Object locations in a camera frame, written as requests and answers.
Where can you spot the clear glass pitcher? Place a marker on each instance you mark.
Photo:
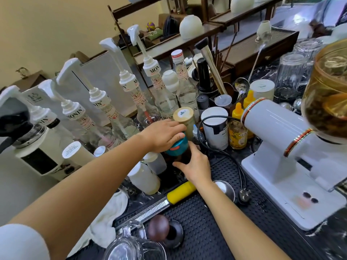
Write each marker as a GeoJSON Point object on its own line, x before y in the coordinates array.
{"type": "Point", "coordinates": [132, 246]}

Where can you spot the white plastic squeeze bottle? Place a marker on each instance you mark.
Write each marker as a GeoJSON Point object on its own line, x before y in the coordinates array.
{"type": "Point", "coordinates": [143, 178]}

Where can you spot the black bottle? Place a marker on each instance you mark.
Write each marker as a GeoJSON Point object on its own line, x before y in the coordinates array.
{"type": "Point", "coordinates": [203, 75]}

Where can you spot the person's right thumb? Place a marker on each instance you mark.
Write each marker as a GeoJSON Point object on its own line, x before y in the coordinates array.
{"type": "Point", "coordinates": [181, 165]}

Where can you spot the round metal dish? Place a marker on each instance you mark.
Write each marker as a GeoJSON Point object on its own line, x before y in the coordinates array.
{"type": "Point", "coordinates": [226, 188]}

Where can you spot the white sleeve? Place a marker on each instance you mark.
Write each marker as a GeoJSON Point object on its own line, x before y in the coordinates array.
{"type": "Point", "coordinates": [21, 242]}

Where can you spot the small dropper bottle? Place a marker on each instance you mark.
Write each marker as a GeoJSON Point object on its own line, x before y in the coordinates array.
{"type": "Point", "coordinates": [195, 132]}

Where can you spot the brown cardboard box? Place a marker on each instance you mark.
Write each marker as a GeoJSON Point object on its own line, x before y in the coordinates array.
{"type": "Point", "coordinates": [29, 81]}

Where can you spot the clear glass mug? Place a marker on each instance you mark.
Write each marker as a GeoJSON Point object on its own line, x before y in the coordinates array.
{"type": "Point", "coordinates": [307, 47]}
{"type": "Point", "coordinates": [291, 75]}

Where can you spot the white rounded bottle cap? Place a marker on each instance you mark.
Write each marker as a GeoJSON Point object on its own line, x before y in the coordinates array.
{"type": "Point", "coordinates": [170, 81]}

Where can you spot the wooden muddler with black end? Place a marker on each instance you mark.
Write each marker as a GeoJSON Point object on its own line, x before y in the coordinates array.
{"type": "Point", "coordinates": [212, 67]}

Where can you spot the white round tub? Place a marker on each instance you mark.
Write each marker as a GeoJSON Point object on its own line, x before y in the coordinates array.
{"type": "Point", "coordinates": [262, 89]}

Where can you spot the purple and yellow ball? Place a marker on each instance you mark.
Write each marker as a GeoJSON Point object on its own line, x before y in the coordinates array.
{"type": "Point", "coordinates": [151, 26]}

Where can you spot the white tube with round cap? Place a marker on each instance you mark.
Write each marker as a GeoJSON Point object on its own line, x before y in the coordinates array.
{"type": "Point", "coordinates": [74, 151]}

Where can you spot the white coffee grinder amber hopper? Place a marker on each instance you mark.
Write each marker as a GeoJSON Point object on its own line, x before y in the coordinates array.
{"type": "Point", "coordinates": [273, 148]}

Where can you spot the dark glass jar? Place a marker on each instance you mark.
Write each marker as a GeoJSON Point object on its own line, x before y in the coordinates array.
{"type": "Point", "coordinates": [183, 159]}

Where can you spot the brown knob coffee tamper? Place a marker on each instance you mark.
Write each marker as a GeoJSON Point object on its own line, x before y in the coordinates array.
{"type": "Point", "coordinates": [160, 227]}

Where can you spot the white dome lampshade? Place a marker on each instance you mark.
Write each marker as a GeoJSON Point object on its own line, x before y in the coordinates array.
{"type": "Point", "coordinates": [191, 27]}
{"type": "Point", "coordinates": [242, 4]}

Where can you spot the black rubber bar mat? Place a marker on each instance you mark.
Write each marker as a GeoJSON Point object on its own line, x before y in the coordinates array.
{"type": "Point", "coordinates": [200, 227]}

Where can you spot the person's left hand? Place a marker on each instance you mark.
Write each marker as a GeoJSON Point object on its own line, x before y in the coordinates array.
{"type": "Point", "coordinates": [160, 136]}

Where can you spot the white canister with black label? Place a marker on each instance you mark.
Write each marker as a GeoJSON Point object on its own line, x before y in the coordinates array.
{"type": "Point", "coordinates": [215, 129]}

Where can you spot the clear syrup bottle with pump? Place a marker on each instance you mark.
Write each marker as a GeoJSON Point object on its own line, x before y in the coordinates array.
{"type": "Point", "coordinates": [76, 113]}
{"type": "Point", "coordinates": [156, 78]}
{"type": "Point", "coordinates": [40, 119]}
{"type": "Point", "coordinates": [135, 92]}
{"type": "Point", "coordinates": [108, 110]}

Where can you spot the small black-capped bottle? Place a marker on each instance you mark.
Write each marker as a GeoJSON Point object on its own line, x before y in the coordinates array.
{"type": "Point", "coordinates": [202, 102]}

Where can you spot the white cloth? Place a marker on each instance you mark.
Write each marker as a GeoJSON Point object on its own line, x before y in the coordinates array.
{"type": "Point", "coordinates": [108, 219]}

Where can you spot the small white cap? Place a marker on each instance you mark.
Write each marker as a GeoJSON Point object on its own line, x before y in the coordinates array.
{"type": "Point", "coordinates": [100, 151]}

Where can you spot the yellow-capped honey bottle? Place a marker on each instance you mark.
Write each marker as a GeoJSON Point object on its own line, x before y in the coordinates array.
{"type": "Point", "coordinates": [250, 101]}
{"type": "Point", "coordinates": [238, 129]}

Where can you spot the white ceramic holder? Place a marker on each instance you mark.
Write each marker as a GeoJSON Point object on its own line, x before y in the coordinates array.
{"type": "Point", "coordinates": [263, 29]}

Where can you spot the jar with wooden lid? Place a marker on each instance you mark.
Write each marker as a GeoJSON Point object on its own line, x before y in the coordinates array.
{"type": "Point", "coordinates": [185, 116]}

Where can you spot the teal jar lid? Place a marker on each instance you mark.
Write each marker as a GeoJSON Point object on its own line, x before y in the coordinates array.
{"type": "Point", "coordinates": [179, 147]}

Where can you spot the clear syrup bottle white cap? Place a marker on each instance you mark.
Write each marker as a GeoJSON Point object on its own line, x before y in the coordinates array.
{"type": "Point", "coordinates": [185, 89]}

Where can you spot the metal cup with lid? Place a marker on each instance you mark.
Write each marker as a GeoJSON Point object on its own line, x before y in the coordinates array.
{"type": "Point", "coordinates": [223, 100]}

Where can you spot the person's left thumb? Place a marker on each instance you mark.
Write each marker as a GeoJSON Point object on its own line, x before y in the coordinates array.
{"type": "Point", "coordinates": [177, 140]}

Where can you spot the person's right hand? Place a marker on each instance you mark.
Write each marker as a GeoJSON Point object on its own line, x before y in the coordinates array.
{"type": "Point", "coordinates": [199, 169]}

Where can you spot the long metal bar spoon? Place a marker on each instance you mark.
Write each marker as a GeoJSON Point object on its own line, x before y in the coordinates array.
{"type": "Point", "coordinates": [241, 85]}

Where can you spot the dark wooden shelf rack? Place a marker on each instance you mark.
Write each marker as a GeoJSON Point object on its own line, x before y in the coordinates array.
{"type": "Point", "coordinates": [244, 51]}

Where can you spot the person's right forearm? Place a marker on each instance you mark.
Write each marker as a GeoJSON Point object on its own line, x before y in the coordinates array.
{"type": "Point", "coordinates": [235, 227]}

